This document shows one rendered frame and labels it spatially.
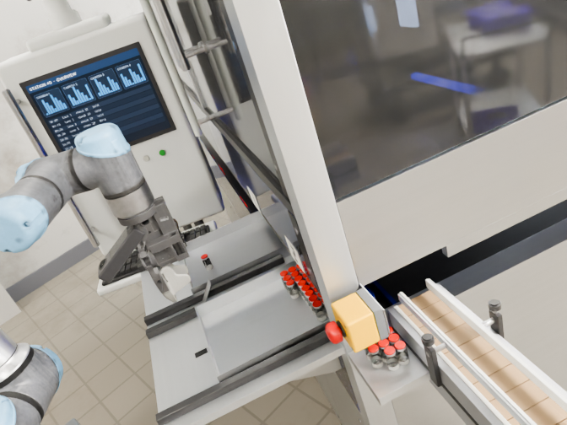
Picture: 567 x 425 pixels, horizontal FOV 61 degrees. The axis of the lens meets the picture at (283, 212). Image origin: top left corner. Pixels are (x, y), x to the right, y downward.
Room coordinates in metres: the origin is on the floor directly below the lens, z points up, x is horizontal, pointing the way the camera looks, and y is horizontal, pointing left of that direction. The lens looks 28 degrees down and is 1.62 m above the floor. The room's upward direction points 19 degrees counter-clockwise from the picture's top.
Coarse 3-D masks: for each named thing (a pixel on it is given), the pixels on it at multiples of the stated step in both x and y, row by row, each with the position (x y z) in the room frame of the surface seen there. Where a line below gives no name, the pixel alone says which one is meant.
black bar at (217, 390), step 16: (320, 336) 0.76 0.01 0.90; (288, 352) 0.74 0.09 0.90; (304, 352) 0.74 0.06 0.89; (256, 368) 0.73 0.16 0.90; (272, 368) 0.73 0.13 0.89; (224, 384) 0.72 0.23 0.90; (240, 384) 0.72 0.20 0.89; (192, 400) 0.71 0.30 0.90; (208, 400) 0.70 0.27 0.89; (160, 416) 0.69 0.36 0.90; (176, 416) 0.69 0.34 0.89
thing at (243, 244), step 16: (240, 224) 1.35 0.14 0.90; (256, 224) 1.34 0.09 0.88; (192, 240) 1.33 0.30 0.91; (208, 240) 1.33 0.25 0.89; (224, 240) 1.31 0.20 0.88; (240, 240) 1.28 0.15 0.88; (256, 240) 1.25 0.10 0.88; (272, 240) 1.22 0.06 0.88; (192, 256) 1.28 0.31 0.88; (208, 256) 1.25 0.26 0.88; (224, 256) 1.22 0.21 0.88; (240, 256) 1.19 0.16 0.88; (256, 256) 1.16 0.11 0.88; (272, 256) 1.11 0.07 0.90; (192, 272) 1.19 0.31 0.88; (208, 272) 1.17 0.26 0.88; (224, 272) 1.14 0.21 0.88; (192, 288) 1.07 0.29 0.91
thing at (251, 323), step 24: (288, 264) 1.03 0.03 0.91; (240, 288) 1.00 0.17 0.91; (264, 288) 1.01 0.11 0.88; (216, 312) 0.98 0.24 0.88; (240, 312) 0.94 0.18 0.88; (264, 312) 0.92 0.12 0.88; (288, 312) 0.89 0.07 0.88; (312, 312) 0.86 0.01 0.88; (216, 336) 0.89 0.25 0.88; (240, 336) 0.86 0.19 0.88; (264, 336) 0.83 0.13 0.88; (288, 336) 0.81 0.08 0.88; (216, 360) 0.81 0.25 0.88; (240, 360) 0.79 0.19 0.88
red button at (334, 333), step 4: (332, 320) 0.67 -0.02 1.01; (328, 324) 0.66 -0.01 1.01; (332, 324) 0.66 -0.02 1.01; (336, 324) 0.65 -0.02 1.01; (328, 328) 0.65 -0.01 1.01; (332, 328) 0.65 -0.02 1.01; (336, 328) 0.65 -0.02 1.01; (340, 328) 0.65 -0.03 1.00; (328, 332) 0.65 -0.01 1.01; (332, 332) 0.64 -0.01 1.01; (336, 332) 0.64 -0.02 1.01; (340, 332) 0.64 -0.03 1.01; (328, 336) 0.65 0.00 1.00; (332, 336) 0.64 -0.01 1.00; (336, 336) 0.64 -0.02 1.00; (340, 336) 0.64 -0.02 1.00; (332, 340) 0.64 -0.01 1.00; (336, 340) 0.63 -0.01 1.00; (340, 340) 0.64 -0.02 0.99
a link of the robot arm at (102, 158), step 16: (96, 128) 0.80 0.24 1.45; (112, 128) 0.78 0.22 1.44; (80, 144) 0.76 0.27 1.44; (96, 144) 0.75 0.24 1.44; (112, 144) 0.76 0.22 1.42; (128, 144) 0.80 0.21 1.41; (80, 160) 0.77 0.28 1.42; (96, 160) 0.75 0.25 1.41; (112, 160) 0.76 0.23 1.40; (128, 160) 0.77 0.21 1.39; (80, 176) 0.76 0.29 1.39; (96, 176) 0.76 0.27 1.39; (112, 176) 0.75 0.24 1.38; (128, 176) 0.76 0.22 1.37; (112, 192) 0.75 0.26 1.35; (128, 192) 0.76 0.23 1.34
